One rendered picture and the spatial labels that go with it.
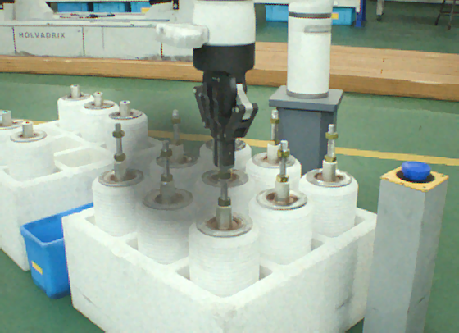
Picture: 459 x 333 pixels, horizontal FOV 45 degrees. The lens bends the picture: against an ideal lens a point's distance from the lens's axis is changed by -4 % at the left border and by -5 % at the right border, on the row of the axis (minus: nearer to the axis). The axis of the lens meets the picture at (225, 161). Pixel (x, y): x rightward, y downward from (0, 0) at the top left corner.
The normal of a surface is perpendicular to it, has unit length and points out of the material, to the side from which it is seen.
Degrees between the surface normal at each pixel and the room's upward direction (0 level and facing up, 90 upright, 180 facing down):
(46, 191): 90
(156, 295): 90
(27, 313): 0
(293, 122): 90
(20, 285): 0
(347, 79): 90
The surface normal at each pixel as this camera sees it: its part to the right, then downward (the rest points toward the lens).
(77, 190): 0.67, 0.25
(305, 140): -0.29, 0.33
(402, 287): -0.71, 0.24
